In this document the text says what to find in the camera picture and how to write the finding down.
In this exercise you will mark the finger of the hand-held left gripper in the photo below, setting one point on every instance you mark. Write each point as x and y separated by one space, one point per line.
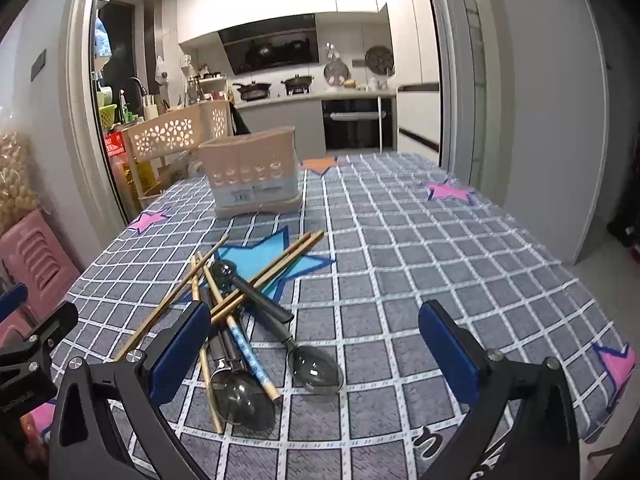
12 297
47 332

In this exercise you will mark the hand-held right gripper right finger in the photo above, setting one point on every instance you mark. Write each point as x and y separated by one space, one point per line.
450 355

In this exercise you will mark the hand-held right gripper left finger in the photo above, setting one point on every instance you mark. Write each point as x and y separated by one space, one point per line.
180 347

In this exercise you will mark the blue patterned wooden chopstick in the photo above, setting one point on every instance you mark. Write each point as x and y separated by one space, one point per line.
247 350

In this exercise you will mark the beige utensil holder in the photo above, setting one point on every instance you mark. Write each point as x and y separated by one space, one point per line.
250 170

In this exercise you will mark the pink plastic stool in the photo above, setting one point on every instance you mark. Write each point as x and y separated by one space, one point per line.
35 260

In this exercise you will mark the grey checked star tablecloth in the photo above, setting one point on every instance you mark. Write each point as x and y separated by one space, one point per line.
400 270

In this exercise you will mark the clear bag of nuts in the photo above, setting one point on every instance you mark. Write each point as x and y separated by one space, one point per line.
15 180

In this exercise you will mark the red package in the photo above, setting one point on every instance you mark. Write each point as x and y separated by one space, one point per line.
115 145

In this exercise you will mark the green plastic basket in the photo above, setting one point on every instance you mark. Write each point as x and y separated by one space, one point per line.
106 116

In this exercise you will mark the beige basket storage cart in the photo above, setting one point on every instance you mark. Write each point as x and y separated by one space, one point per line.
165 135

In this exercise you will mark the dish soap bottle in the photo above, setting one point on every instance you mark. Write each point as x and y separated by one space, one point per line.
123 107

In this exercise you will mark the black hanging bag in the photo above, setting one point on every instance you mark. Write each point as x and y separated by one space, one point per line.
239 121

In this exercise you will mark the knife block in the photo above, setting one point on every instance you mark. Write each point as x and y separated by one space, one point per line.
149 106

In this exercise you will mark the black kitchen faucet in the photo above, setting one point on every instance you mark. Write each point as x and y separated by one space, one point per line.
137 85

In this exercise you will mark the black built-in oven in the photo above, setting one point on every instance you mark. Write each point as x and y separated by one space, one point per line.
355 125

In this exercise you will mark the white hanging plastic bag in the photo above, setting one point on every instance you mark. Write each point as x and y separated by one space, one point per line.
160 76

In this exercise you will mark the black wok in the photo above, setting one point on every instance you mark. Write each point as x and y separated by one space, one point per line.
252 91

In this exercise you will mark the kitchen countertop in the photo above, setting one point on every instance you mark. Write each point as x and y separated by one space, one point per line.
345 94

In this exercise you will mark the black cooking pot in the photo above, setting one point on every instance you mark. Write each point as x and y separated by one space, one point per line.
297 84

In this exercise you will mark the round patterned trivet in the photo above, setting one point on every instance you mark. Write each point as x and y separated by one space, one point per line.
334 73

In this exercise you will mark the black range hood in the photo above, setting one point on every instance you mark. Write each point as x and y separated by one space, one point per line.
272 45

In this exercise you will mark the white refrigerator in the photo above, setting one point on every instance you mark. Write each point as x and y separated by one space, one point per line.
415 35

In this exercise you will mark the wall light switch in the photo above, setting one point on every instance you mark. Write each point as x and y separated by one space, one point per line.
38 65

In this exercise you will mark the grey sliding door frame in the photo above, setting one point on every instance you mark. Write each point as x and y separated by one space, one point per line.
455 60

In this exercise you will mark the dark round wall plate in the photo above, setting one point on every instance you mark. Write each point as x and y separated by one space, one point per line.
380 60

